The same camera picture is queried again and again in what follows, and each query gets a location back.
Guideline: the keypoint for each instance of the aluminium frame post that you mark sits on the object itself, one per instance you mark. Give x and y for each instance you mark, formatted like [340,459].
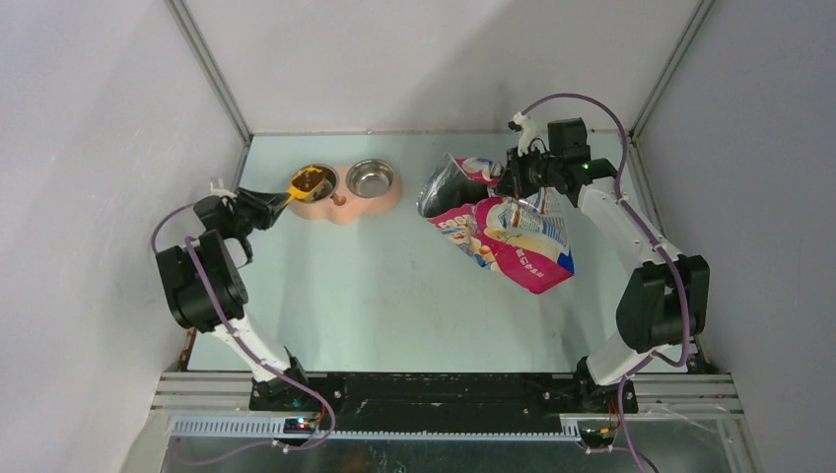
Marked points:
[682,46]
[195,40]

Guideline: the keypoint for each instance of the left aluminium frame post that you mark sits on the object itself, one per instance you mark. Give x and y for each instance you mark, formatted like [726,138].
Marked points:
[195,40]

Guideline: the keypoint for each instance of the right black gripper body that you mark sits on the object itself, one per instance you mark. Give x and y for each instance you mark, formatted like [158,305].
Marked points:
[528,170]

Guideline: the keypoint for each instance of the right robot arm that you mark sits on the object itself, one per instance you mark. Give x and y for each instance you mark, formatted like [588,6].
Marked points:
[664,302]

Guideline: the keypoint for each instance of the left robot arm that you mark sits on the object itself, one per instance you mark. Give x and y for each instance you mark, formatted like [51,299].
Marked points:
[205,291]

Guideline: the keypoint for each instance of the yellow plastic scoop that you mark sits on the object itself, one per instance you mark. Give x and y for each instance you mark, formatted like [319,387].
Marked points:
[298,196]

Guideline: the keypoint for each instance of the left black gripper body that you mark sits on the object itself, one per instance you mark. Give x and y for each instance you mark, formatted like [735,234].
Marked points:
[239,223]

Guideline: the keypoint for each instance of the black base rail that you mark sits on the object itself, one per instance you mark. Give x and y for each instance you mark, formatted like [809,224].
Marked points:
[469,402]

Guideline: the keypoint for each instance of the pink double pet bowl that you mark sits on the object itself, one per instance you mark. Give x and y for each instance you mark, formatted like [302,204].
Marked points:
[366,188]

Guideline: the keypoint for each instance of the white cable duct strip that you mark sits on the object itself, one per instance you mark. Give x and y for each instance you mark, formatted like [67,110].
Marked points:
[278,428]

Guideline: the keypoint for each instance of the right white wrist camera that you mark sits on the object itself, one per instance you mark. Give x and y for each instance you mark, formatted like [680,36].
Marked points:
[527,131]

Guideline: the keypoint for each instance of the colourful cat food bag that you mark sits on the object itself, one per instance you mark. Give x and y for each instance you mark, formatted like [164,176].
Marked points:
[524,239]

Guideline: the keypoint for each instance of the brown pet food kibble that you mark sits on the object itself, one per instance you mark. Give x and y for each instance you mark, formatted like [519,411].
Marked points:
[307,180]

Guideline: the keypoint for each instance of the right aluminium frame post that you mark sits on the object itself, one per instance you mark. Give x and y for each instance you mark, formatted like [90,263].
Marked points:
[682,46]

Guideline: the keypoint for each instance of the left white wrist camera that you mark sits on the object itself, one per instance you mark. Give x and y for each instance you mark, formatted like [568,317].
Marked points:
[218,188]

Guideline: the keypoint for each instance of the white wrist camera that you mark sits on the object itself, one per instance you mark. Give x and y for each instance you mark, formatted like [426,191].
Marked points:
[218,188]
[527,131]

